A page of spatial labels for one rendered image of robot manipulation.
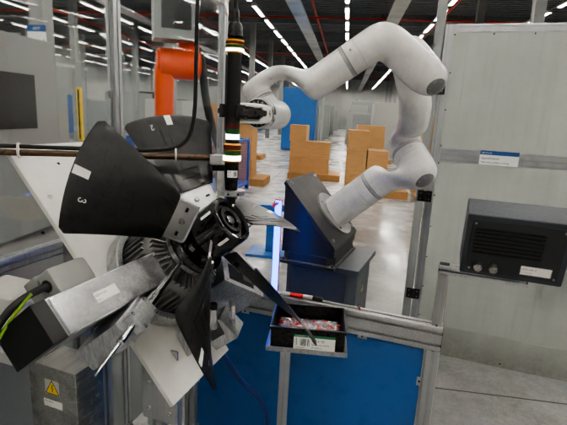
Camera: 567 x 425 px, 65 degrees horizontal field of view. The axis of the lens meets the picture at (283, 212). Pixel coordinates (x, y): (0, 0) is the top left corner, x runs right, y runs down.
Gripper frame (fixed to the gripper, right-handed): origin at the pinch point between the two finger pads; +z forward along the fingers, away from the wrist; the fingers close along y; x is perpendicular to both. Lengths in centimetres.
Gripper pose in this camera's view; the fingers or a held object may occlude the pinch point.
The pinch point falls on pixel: (232, 110)
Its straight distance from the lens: 111.0
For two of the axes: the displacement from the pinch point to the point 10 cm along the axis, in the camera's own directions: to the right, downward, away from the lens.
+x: 0.6, -9.8, -2.0
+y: -9.4, -1.2, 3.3
